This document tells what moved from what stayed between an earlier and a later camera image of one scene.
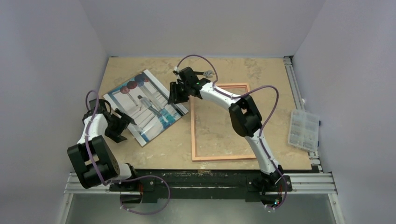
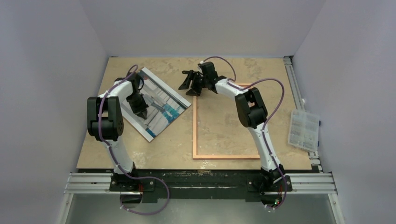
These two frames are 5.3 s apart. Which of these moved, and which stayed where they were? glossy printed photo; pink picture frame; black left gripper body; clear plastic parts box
Moved: black left gripper body
Stayed: glossy printed photo; pink picture frame; clear plastic parts box
